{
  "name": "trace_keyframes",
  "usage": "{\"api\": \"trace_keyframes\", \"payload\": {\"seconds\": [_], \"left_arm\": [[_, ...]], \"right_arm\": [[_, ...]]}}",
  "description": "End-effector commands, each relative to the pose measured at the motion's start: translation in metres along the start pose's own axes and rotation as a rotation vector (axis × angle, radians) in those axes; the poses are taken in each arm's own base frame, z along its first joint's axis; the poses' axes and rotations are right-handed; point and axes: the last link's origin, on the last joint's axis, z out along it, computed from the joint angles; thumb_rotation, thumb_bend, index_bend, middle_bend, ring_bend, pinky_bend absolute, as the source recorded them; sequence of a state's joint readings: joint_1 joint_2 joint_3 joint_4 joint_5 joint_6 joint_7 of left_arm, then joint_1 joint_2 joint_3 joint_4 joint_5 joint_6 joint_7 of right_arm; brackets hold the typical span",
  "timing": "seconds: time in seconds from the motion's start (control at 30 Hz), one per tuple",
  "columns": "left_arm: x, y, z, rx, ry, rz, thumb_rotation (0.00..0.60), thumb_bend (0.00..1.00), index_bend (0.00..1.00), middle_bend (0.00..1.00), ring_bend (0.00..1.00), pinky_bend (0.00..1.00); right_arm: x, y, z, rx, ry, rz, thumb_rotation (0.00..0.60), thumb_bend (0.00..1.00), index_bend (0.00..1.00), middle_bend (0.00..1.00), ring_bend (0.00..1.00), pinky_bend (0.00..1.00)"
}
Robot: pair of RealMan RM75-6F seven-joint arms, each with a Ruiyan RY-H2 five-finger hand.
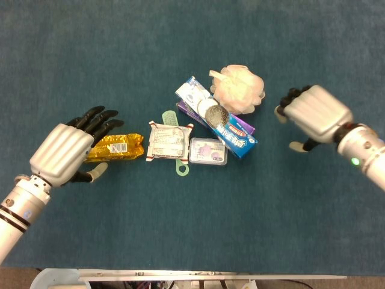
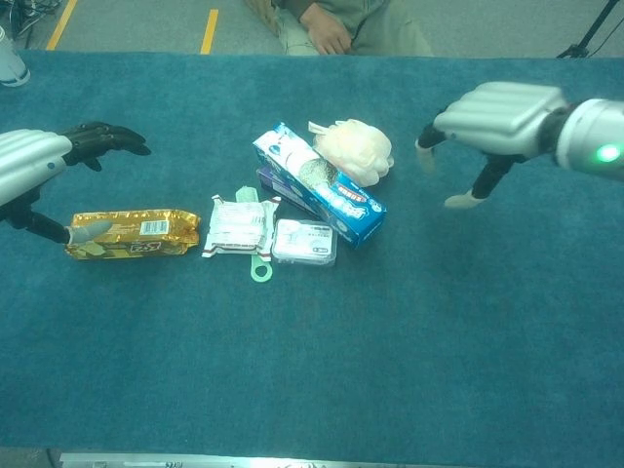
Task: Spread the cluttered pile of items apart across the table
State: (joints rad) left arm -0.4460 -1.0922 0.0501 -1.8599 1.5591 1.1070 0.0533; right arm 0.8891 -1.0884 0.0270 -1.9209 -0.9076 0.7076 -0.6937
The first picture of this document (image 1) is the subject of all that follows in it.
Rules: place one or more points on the gold foil biscuit pack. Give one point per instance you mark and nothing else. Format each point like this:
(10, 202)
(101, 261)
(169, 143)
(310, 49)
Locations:
(120, 147)

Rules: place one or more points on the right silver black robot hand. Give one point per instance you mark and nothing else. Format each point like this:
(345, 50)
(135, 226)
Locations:
(319, 111)

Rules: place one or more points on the purple toothpaste box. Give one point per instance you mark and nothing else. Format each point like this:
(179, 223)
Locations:
(186, 111)

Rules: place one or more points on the white sachet packet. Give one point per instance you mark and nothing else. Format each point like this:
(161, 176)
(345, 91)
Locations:
(168, 141)

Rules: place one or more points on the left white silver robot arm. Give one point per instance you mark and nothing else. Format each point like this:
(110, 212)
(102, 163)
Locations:
(18, 210)

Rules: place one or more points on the teal felt table cover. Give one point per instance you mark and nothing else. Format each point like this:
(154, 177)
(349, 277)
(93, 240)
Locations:
(180, 225)

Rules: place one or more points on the small clear purple case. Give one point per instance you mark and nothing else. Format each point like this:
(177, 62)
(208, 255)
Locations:
(207, 150)

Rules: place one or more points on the light blue round bucket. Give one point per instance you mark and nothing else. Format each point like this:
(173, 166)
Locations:
(51, 280)

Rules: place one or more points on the green plastic handle tool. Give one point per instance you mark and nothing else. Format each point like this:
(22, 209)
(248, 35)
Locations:
(170, 118)

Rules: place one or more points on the aluminium table edge rail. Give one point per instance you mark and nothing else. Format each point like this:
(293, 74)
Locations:
(210, 275)

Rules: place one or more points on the blue cookie box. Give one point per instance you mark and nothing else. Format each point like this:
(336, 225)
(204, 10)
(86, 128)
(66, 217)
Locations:
(234, 138)

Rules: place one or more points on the pink mesh bath pouf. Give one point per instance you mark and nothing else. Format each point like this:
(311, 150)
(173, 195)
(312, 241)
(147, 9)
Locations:
(240, 88)

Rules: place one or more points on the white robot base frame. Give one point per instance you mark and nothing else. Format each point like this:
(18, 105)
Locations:
(210, 285)

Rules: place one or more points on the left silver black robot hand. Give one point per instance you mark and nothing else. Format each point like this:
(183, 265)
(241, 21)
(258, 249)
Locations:
(60, 153)

